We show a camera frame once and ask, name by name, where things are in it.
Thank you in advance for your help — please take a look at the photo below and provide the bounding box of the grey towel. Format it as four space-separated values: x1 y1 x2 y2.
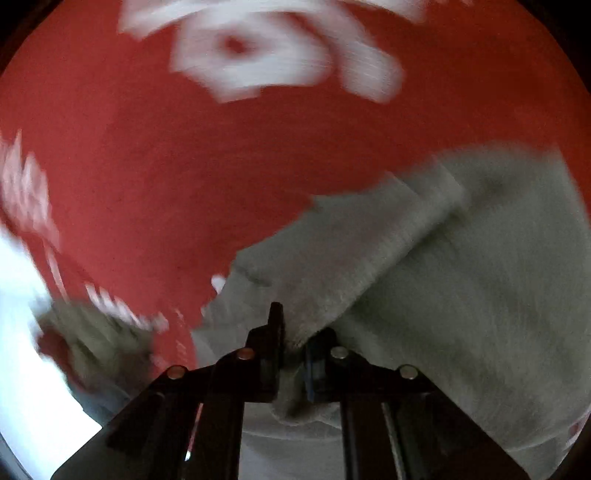
37 143 589 480

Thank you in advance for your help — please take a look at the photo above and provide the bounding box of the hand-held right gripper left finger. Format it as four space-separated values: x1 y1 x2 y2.
50 302 284 480

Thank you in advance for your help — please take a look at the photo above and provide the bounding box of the red blanket with white print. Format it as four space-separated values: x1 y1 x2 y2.
0 0 585 455

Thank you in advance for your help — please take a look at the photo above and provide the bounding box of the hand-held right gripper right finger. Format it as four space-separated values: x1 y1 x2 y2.
302 329 530 480

